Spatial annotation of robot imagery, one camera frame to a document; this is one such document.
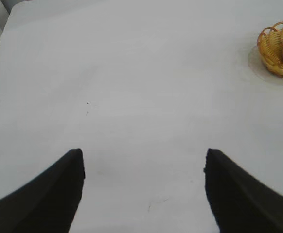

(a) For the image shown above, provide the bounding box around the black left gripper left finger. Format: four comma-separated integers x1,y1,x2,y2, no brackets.
0,147,86,233

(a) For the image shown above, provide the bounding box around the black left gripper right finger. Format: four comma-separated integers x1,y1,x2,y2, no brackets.
203,148,283,233

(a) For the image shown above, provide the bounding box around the clear plastic saucer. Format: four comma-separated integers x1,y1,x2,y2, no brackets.
248,45,283,87

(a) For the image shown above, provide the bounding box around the yellow orange woven basket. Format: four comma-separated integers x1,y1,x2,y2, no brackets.
257,20,283,78

